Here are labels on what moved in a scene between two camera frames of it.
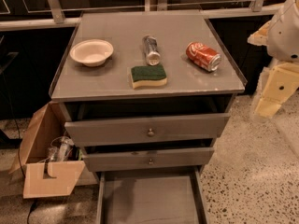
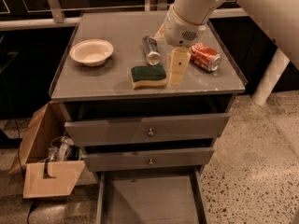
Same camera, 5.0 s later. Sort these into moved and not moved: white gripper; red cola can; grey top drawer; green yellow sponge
Moved: white gripper
Not moved: grey top drawer; red cola can; green yellow sponge
